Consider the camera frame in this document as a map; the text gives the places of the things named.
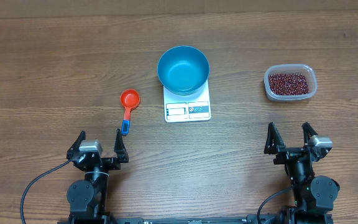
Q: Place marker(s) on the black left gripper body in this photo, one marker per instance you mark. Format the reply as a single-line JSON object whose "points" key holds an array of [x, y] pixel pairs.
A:
{"points": [[113, 165]]}

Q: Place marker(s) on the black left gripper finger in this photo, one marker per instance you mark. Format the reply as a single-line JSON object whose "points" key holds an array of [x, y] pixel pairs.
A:
{"points": [[75, 146], [120, 149]]}

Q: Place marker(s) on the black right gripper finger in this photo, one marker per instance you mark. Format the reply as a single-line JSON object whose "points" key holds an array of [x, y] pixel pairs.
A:
{"points": [[274, 143], [308, 132]]}

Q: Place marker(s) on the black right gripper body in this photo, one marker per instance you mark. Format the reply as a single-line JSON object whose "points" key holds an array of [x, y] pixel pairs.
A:
{"points": [[296, 170]]}

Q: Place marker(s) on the orange scoop with blue handle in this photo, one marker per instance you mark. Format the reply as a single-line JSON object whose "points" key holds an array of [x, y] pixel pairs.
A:
{"points": [[130, 100]]}

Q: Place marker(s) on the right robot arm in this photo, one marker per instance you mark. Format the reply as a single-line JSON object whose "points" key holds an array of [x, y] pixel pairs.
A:
{"points": [[314, 195]]}

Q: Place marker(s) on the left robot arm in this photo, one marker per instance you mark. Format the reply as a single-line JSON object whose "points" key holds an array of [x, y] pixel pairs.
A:
{"points": [[88, 197]]}

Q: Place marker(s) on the white digital kitchen scale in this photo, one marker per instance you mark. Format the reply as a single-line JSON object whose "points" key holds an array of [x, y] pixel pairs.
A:
{"points": [[189, 108]]}

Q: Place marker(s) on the blue metal bowl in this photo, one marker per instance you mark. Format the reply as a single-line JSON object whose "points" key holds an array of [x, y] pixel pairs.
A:
{"points": [[183, 70]]}

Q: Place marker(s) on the red beans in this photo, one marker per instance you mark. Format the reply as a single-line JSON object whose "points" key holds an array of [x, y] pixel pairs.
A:
{"points": [[288, 84]]}

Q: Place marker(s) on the clear plastic container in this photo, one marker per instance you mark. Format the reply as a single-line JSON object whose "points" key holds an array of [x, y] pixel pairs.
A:
{"points": [[306, 70]]}

